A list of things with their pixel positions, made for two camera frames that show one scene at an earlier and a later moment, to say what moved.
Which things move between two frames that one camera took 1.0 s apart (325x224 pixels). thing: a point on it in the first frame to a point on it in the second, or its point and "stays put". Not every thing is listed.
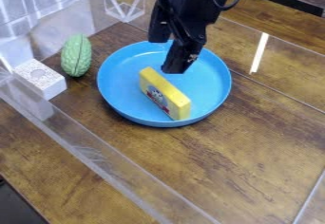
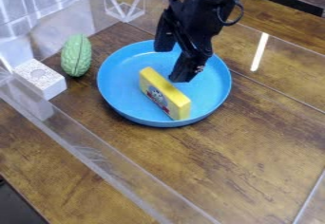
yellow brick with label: x=165 y=96 stays put
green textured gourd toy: x=75 y=56 stays put
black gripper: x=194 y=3 to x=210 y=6
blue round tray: x=205 y=83 stays put
